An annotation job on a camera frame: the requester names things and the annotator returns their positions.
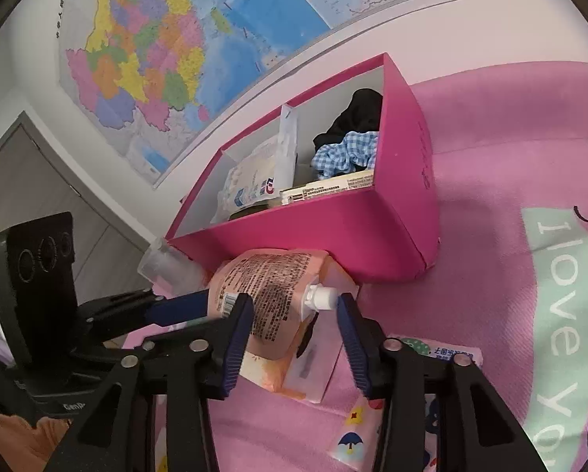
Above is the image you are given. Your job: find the clear plastic container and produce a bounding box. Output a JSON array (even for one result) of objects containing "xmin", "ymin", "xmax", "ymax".
[{"xmin": 137, "ymin": 236, "xmax": 213, "ymax": 293}]

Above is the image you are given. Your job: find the pink printed blanket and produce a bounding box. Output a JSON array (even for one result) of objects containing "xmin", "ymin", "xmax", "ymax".
[{"xmin": 122, "ymin": 61, "xmax": 588, "ymax": 472}]

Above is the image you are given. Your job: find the grey door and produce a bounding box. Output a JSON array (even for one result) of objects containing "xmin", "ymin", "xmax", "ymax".
[{"xmin": 0, "ymin": 111, "xmax": 152, "ymax": 276}]

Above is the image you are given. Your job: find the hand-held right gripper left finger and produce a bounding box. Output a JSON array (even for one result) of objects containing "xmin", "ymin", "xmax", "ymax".
[{"xmin": 43, "ymin": 293, "xmax": 255, "ymax": 472}]

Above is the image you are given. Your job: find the pink storage box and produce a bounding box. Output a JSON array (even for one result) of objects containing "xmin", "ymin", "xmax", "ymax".
[{"xmin": 167, "ymin": 52, "xmax": 442, "ymax": 283}]

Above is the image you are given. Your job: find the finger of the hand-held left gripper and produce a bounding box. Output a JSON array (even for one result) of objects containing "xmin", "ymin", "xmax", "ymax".
[
  {"xmin": 85, "ymin": 319, "xmax": 228, "ymax": 362},
  {"xmin": 77, "ymin": 289, "xmax": 211, "ymax": 343}
]

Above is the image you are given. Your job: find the black fluffy scrunchie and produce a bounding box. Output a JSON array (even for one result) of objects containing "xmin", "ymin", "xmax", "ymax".
[{"xmin": 313, "ymin": 88, "xmax": 384, "ymax": 151}]

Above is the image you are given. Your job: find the blue checked scrunchie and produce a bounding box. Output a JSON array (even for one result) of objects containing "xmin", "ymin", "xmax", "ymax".
[{"xmin": 311, "ymin": 130, "xmax": 380, "ymax": 180}]

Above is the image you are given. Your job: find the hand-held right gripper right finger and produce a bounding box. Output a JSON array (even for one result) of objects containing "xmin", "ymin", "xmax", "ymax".
[{"xmin": 335, "ymin": 292, "xmax": 550, "ymax": 472}]

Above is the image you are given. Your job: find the small printed tissue pack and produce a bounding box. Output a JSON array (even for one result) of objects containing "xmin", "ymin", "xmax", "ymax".
[{"xmin": 326, "ymin": 334, "xmax": 484, "ymax": 472}]

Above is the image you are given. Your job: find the orange spout refill pouch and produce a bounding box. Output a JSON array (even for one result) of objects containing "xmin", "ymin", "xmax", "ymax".
[{"xmin": 208, "ymin": 251, "xmax": 341, "ymax": 362}]

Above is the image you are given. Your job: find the large white orange tissue pack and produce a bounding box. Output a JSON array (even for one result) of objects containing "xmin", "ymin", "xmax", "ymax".
[{"xmin": 237, "ymin": 251, "xmax": 359, "ymax": 404}]

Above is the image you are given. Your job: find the flat beige carton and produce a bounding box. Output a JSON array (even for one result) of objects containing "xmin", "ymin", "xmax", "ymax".
[{"xmin": 279, "ymin": 170, "xmax": 376, "ymax": 206}]

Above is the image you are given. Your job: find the white cotton pads packet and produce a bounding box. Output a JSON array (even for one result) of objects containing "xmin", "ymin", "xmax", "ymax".
[{"xmin": 210, "ymin": 133, "xmax": 287, "ymax": 224}]

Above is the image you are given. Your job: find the wall map poster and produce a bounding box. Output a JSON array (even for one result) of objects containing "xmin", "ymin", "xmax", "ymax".
[{"xmin": 55, "ymin": 0, "xmax": 491, "ymax": 190}]

